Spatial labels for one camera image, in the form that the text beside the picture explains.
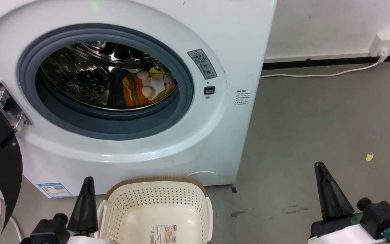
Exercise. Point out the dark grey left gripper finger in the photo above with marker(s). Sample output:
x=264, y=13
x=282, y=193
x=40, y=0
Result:
x=80, y=210
x=92, y=210

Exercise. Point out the grey rubber door gasket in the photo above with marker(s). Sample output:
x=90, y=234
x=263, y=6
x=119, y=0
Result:
x=80, y=122

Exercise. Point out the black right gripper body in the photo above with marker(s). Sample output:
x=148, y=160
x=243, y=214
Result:
x=381, y=217

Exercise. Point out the yellow plush toy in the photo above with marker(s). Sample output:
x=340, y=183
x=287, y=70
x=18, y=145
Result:
x=161, y=81

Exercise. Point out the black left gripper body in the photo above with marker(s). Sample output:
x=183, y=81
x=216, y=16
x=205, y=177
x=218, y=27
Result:
x=47, y=230

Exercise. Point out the stainless steel washer drum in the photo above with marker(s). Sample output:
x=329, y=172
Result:
x=76, y=74

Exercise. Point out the metal door hinge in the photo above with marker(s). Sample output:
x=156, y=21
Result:
x=7, y=105

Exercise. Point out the grey warning sticker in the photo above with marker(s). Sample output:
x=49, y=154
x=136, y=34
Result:
x=202, y=63

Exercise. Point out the white wall power socket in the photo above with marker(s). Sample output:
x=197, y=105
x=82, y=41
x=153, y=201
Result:
x=385, y=44

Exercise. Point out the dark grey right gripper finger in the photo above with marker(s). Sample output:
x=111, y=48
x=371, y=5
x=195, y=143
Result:
x=325, y=196
x=340, y=200

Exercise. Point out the orange burger plush toy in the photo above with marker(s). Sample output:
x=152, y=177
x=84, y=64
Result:
x=137, y=91

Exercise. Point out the cream perforated laundry basket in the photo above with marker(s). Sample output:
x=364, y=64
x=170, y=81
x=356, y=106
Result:
x=157, y=206

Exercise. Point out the black door latch socket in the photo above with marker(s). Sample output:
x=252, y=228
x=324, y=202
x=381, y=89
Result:
x=209, y=90

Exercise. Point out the white front-load washing machine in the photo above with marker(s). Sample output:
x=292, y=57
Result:
x=168, y=20

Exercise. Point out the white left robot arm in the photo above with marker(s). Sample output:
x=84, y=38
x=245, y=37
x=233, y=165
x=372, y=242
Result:
x=90, y=240

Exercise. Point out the yellow paper scrap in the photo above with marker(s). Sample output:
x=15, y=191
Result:
x=369, y=157

